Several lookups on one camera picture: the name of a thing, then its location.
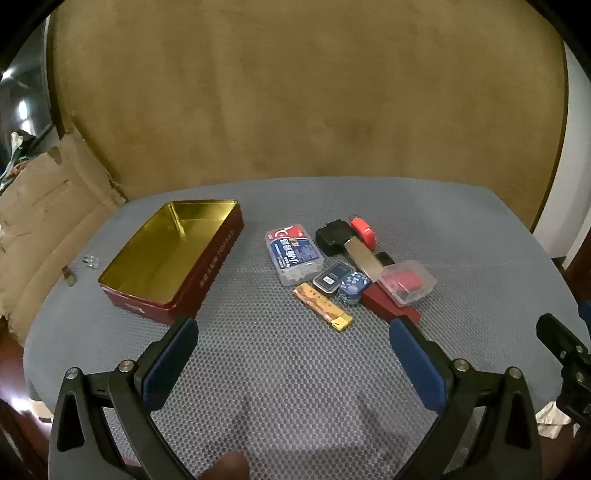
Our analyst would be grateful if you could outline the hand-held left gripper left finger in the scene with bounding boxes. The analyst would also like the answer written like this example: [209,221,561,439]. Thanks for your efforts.
[48,316,199,480]

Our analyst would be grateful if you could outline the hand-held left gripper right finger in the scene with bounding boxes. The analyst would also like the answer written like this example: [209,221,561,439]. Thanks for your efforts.
[389,310,542,480]

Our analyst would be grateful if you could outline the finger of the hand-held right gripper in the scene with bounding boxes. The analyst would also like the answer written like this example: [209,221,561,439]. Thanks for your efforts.
[536,313,591,367]

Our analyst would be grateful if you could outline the dark red box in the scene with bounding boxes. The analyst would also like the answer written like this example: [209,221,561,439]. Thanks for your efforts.
[361,281,422,326]

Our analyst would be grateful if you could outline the clear box red contents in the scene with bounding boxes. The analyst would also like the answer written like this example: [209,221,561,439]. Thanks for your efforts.
[376,260,437,306]

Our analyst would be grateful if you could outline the round blue patterned tin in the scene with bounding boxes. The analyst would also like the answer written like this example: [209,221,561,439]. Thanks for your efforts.
[337,271,371,304]

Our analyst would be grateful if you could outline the yellow brown lighter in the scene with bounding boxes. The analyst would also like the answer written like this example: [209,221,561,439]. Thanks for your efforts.
[294,283,354,332]

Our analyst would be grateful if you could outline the red tin box gold interior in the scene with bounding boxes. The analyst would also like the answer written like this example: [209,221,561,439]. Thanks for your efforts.
[98,199,243,325]

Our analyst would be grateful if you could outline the tan metallic rectangular bar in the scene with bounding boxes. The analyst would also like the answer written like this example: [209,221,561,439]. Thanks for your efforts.
[345,242,385,280]

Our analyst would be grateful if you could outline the small red plastic tag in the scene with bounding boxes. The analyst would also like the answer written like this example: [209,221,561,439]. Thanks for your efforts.
[349,217,378,252]

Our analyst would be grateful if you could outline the black charger adapter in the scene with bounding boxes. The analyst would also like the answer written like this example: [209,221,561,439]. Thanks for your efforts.
[316,220,357,257]

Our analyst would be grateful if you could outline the clear box blue red label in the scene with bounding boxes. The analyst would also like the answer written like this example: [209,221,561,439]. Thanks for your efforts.
[264,223,325,286]

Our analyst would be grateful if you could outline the person's left hand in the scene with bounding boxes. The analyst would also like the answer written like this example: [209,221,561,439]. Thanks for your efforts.
[198,450,251,480]

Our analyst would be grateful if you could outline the crumpled white paper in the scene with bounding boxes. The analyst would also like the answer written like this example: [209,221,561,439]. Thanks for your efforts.
[538,401,574,440]

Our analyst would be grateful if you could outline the grey honeycomb mat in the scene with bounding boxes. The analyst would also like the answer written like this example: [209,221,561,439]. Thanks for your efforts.
[23,176,581,480]

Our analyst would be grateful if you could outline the torn brown cardboard sheet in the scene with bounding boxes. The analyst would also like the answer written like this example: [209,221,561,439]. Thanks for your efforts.
[0,129,128,345]

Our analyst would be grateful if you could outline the floral patterned cloth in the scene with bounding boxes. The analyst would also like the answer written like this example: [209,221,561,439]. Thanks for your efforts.
[0,131,37,195]

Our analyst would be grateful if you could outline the tan suede backrest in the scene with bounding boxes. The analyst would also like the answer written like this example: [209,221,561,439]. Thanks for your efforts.
[46,0,570,232]

